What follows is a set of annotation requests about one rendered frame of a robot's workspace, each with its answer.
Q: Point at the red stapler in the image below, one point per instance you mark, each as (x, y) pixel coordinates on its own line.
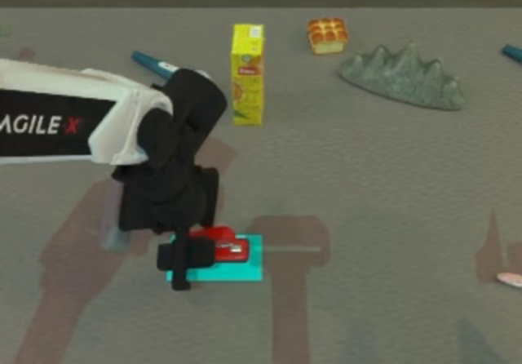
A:
(228, 247)

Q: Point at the cyan square pad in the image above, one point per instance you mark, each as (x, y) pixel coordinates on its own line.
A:
(244, 268)

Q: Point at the teal marker pen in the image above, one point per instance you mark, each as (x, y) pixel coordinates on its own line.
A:
(153, 63)
(513, 52)

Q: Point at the yellow juice carton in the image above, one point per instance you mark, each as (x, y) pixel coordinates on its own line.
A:
(247, 74)

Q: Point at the golden bread loaf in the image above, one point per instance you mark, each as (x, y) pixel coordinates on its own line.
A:
(327, 35)

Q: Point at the green mountain-shaped ornament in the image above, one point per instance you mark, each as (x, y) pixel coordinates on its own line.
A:
(403, 80)

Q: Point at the pink flat object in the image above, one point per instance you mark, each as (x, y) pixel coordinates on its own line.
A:
(510, 279)

